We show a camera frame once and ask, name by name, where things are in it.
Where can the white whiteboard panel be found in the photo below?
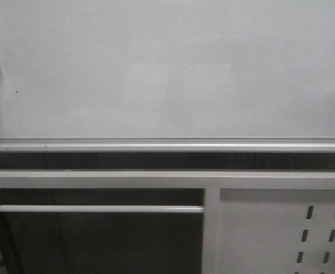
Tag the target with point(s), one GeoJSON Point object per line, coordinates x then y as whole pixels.
{"type": "Point", "coordinates": [247, 75]}

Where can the white metal whiteboard stand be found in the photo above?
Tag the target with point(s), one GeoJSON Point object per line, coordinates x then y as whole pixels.
{"type": "Point", "coordinates": [135, 210]}

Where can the white perforated pegboard panel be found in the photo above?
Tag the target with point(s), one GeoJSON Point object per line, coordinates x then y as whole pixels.
{"type": "Point", "coordinates": [276, 231]}

